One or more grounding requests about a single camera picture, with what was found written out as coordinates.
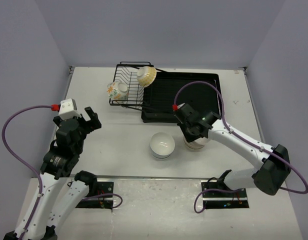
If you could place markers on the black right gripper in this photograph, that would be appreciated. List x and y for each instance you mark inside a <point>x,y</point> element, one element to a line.
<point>188,137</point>

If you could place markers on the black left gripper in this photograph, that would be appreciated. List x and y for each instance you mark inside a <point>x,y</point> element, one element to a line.
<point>95,124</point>

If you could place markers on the beige bowl back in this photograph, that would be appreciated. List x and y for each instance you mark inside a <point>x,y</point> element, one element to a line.
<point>199,140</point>

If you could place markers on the beige bowl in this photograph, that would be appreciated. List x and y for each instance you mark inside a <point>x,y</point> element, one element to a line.
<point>194,150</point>
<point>195,145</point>
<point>199,140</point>

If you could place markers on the light blue bowl back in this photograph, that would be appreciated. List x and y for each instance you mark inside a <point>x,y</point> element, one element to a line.
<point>162,140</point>

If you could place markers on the light blue bowl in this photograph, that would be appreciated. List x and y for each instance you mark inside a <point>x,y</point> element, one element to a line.
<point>162,151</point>
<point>161,157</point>
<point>162,140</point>

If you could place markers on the floral orange green bowl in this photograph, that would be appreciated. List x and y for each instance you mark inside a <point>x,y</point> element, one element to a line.
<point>118,91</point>

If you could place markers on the light blue bowl front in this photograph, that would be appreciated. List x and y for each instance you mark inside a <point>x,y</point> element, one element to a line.
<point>161,157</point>

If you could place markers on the yellow dotted white bowl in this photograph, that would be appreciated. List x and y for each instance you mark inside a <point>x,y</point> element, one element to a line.
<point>146,76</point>

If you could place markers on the beige bowl front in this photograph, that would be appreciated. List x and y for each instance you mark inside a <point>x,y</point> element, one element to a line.
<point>194,150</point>

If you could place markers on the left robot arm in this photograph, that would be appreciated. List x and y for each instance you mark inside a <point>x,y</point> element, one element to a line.
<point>44,217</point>

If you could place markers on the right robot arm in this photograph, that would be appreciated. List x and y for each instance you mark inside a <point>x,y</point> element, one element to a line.
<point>268,171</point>

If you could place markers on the black drain tray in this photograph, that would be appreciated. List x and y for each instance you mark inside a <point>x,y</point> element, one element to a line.
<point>160,95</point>

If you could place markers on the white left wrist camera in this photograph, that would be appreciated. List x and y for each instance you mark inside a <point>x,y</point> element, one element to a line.
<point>68,109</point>

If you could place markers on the aluminium table edge rail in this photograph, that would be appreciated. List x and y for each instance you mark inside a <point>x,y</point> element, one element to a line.
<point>68,81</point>

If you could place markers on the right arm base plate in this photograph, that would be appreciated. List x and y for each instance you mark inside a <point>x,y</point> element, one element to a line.
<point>220,200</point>

